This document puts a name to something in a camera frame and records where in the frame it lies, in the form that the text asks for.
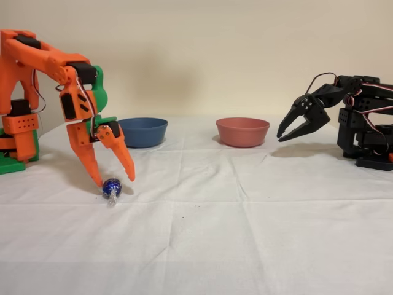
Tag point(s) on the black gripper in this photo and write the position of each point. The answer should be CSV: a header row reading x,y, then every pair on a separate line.
x,y
307,114

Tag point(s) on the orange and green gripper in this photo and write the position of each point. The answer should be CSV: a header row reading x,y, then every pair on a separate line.
x,y
80,137

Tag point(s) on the blue foil candy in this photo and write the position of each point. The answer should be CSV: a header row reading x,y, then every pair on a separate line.
x,y
112,187

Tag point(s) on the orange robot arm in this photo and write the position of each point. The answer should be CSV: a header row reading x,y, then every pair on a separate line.
x,y
27,52

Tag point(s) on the green robot arm base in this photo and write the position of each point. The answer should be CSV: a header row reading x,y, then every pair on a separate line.
x,y
10,167

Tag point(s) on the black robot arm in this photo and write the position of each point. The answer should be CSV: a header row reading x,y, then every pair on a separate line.
x,y
368,101

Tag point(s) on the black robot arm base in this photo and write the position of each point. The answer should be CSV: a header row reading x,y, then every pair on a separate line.
x,y
374,163

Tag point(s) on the blue bowl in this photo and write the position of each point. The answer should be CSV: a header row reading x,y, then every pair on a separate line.
x,y
147,133

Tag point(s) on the red bowl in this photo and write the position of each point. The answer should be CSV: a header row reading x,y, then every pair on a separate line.
x,y
242,132

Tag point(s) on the white tablecloth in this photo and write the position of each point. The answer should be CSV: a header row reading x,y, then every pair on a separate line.
x,y
196,239

